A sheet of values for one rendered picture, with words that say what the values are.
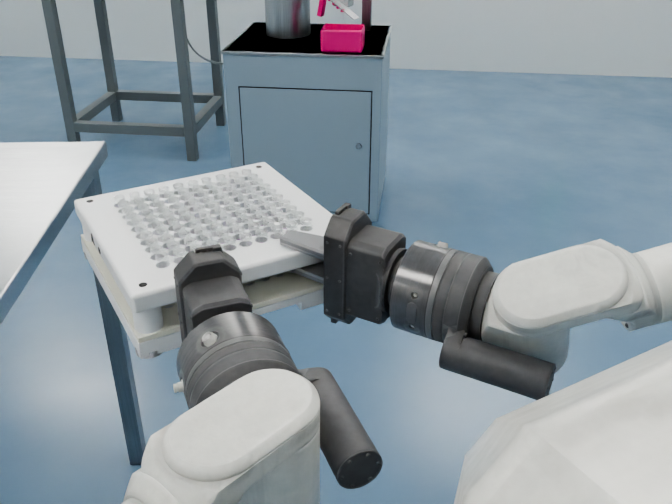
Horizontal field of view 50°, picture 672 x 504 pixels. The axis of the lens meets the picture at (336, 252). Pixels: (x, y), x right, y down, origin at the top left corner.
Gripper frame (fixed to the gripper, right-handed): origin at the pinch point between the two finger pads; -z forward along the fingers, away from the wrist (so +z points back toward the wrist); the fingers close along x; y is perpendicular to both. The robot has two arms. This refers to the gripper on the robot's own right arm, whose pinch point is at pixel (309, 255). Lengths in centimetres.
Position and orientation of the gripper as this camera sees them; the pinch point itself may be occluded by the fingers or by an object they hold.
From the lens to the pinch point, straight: 73.8
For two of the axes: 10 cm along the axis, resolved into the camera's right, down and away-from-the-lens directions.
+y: 4.8, -4.4, 7.6
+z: 8.8, 2.5, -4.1
